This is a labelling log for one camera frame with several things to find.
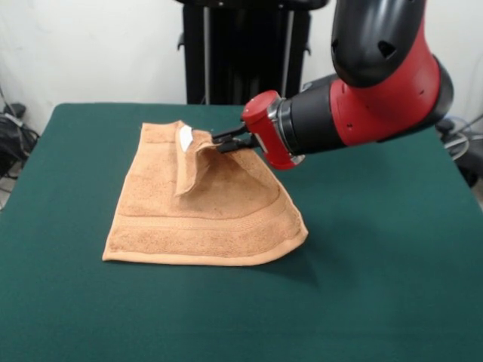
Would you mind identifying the black device with cables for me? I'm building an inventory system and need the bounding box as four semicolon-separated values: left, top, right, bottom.
433;116;483;188
0;102;41;180

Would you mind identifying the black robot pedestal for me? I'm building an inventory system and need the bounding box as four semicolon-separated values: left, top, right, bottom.
175;0;337;106

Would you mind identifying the dark green table cloth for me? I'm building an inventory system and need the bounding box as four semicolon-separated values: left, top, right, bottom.
0;102;483;362

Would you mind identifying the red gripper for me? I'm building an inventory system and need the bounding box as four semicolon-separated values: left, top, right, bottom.
210;89;306;170

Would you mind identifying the tan terry towel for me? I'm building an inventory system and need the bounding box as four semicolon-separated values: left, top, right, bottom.
101;120;309;268

